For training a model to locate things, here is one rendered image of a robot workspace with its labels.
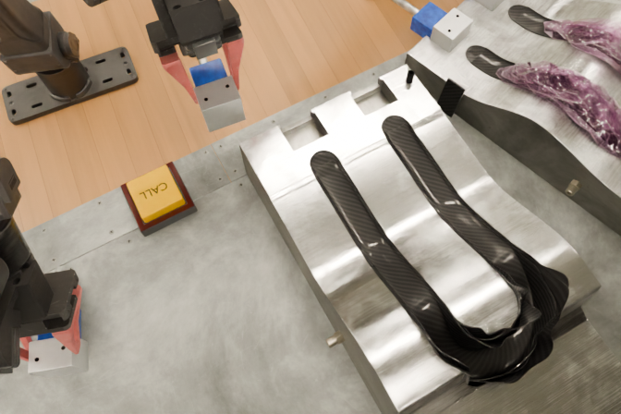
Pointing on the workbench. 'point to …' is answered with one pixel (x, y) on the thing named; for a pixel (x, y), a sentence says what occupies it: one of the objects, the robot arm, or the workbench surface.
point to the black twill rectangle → (450, 97)
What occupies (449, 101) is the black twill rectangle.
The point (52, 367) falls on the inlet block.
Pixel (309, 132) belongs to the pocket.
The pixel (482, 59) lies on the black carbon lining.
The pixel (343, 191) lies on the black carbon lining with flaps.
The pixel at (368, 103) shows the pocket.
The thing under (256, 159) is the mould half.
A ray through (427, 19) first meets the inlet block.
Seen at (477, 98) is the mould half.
